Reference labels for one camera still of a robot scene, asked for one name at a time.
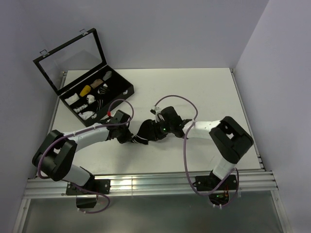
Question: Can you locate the yellow rolled sock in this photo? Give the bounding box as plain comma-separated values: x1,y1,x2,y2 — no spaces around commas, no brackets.
79,85,92,97

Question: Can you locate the black white striped rolled sock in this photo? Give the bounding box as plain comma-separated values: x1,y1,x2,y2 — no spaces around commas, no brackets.
98,83,109,96

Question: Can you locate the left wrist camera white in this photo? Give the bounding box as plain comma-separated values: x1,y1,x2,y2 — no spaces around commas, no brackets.
107,111,116,117

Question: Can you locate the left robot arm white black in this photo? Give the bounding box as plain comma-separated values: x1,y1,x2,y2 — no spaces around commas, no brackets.
32,110,132,194

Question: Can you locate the tan rolled sock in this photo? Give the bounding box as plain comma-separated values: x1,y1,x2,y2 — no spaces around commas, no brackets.
90,79,103,89

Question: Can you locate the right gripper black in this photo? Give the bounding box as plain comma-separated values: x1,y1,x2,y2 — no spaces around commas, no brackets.
147,118,173,141

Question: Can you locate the white crumpled sock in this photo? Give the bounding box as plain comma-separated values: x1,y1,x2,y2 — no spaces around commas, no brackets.
78,111,95,120

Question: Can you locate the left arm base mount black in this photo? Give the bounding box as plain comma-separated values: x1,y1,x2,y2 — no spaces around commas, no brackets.
65,179,111,214

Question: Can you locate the black ankle sock white cuff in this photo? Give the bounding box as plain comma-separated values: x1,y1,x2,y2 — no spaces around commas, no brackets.
131,119,156,145

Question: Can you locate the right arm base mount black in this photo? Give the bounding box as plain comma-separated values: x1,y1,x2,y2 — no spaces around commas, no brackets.
192,173,240,205

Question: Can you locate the white black patterned rolled sock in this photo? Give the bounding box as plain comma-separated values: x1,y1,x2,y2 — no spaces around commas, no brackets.
73,104,88,113

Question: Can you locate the white grey rolled sock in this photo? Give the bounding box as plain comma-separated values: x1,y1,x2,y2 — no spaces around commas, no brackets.
86,95,95,105

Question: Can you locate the aluminium frame rail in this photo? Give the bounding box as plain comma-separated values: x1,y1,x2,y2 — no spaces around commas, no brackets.
22,170,278,199

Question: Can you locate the black display case with lid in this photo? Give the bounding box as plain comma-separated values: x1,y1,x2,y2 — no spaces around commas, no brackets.
33,28,135,127

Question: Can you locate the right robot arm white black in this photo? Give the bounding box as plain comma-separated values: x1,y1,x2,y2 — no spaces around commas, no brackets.
148,106,254,189

